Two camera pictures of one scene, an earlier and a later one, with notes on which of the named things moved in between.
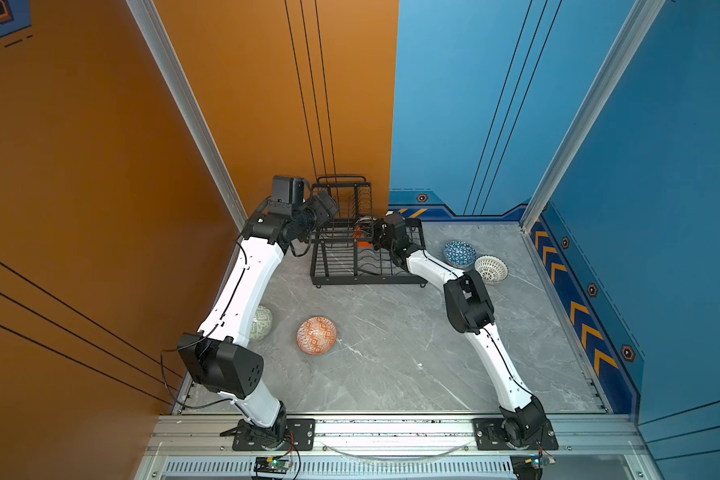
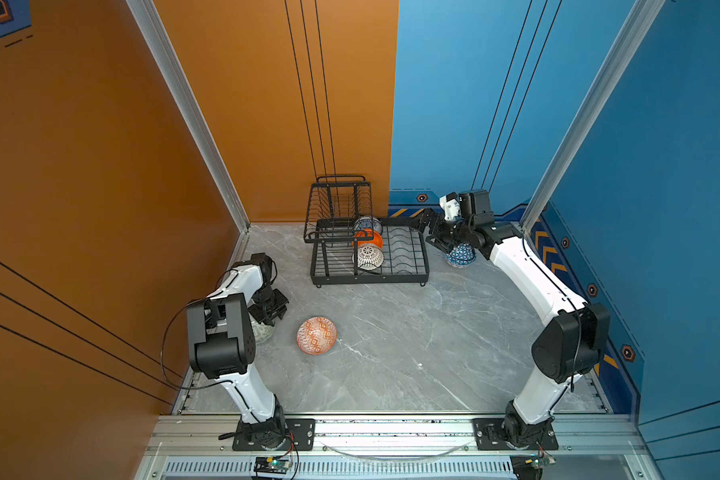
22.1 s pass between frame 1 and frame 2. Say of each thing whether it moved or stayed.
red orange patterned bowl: stayed
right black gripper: moved
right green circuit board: stayed
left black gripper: moved
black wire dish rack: stayed
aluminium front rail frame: stayed
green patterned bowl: stayed
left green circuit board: stayed
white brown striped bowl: moved
